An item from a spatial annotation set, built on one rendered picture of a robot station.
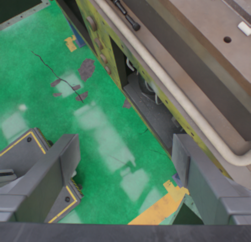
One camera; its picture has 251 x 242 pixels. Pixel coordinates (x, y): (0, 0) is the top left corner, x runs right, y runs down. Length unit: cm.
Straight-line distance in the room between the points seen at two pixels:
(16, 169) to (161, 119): 117
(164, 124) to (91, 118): 98
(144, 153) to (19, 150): 103
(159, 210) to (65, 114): 123
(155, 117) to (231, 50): 61
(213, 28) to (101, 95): 150
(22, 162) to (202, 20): 148
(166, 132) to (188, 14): 62
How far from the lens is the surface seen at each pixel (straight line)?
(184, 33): 40
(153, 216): 170
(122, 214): 170
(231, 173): 45
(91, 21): 70
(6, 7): 152
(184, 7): 39
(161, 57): 48
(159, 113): 91
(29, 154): 156
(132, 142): 164
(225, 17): 40
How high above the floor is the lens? 163
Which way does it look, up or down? 76 degrees down
